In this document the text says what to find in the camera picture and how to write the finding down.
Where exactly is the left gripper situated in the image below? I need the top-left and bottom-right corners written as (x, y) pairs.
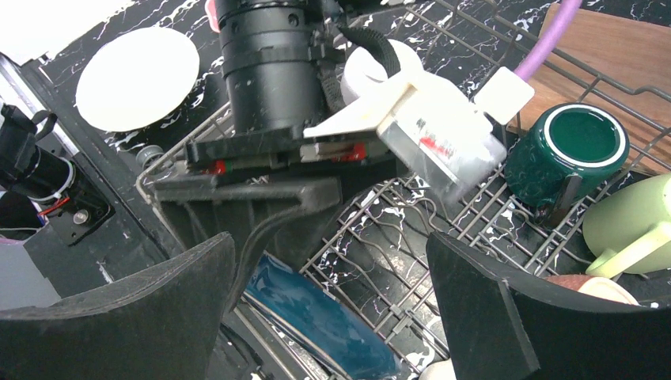
top-left (154, 127), bottom-right (408, 312)

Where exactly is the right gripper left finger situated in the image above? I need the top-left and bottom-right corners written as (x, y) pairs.
top-left (1, 233), bottom-right (235, 379)

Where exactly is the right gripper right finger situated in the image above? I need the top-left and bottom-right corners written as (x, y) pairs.
top-left (426, 232), bottom-right (670, 379)

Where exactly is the cream white mug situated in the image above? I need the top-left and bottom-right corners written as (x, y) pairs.
top-left (418, 359), bottom-right (457, 380)

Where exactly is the pink mug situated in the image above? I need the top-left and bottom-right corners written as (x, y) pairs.
top-left (546, 275), bottom-right (639, 306)

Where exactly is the white plate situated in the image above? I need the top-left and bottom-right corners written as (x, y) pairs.
top-left (75, 26), bottom-right (200, 132)

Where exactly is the dark blue plate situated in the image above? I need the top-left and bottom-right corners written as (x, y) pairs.
top-left (243, 255), bottom-right (400, 379)

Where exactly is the light green mug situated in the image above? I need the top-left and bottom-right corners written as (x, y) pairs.
top-left (582, 173), bottom-right (670, 279)

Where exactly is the dark green mug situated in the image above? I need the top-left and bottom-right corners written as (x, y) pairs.
top-left (504, 103), bottom-right (630, 229)

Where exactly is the patterned white bowl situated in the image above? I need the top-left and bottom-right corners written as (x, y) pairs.
top-left (340, 39), bottom-right (423, 105)

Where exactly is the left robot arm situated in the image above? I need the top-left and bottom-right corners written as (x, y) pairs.
top-left (153, 1), bottom-right (406, 310)

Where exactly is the wooden board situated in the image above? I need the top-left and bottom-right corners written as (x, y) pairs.
top-left (508, 9), bottom-right (670, 175)

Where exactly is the aluminium frame rail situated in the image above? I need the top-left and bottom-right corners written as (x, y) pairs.
top-left (1, 55), bottom-right (80, 158)

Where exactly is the grey wire dish rack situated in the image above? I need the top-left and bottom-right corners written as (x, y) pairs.
top-left (135, 0), bottom-right (671, 380)

